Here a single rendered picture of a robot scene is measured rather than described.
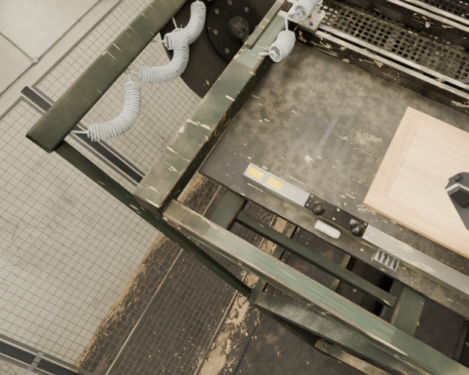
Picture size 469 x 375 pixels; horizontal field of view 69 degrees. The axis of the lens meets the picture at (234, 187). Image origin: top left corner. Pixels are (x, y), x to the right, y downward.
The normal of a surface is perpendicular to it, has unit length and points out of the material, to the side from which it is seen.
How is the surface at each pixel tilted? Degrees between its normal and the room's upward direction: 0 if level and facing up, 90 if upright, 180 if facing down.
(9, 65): 90
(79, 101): 90
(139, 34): 90
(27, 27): 90
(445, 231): 51
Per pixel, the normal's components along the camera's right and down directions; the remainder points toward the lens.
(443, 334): -0.66, -0.60
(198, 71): 0.55, 0.00
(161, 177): 0.01, -0.38
